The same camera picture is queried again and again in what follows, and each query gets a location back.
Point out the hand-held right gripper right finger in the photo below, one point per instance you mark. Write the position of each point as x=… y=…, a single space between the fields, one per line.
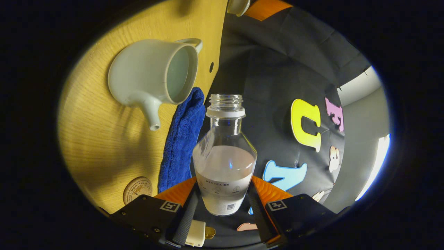
x=261 y=218

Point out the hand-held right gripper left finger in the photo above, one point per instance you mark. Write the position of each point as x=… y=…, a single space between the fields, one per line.
x=187 y=222

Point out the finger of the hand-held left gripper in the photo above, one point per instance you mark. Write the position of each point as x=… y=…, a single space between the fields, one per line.
x=267 y=8

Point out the white teacup lid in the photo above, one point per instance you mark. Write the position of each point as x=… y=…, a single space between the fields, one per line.
x=237 y=7

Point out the clear plastic water bottle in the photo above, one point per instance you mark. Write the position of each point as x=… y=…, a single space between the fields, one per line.
x=225 y=173

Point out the round wooden coaster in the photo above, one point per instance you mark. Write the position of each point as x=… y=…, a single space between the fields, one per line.
x=137 y=189

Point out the white teacup with spout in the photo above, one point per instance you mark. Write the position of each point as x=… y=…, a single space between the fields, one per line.
x=142 y=69

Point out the white toaster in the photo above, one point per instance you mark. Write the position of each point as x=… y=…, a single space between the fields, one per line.
x=196 y=234

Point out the brown toast slice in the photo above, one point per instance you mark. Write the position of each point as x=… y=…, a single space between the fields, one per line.
x=210 y=232

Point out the black backdrop cloth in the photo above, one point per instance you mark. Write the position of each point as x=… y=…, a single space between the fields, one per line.
x=270 y=86

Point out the blue towel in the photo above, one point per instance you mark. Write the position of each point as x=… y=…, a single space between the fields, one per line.
x=182 y=139

